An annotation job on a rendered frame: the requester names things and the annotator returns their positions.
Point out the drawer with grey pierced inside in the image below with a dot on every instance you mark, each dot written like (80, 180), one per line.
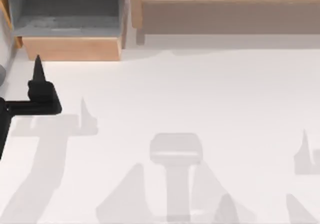
(67, 17)

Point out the pale wooden drawer front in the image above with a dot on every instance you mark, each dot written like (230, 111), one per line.
(71, 49)

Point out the wooden open shelf cupboard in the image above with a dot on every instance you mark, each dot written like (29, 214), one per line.
(225, 17)

